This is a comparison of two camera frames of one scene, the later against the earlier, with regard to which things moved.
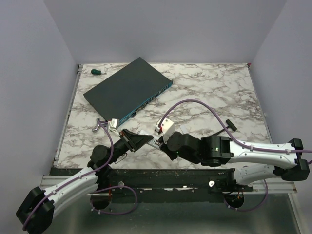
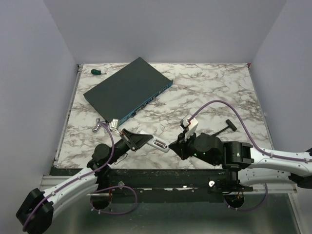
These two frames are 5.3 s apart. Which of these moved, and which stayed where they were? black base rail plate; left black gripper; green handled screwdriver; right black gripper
Moved: right black gripper
Stayed: green handled screwdriver; left black gripper; black base rail plate
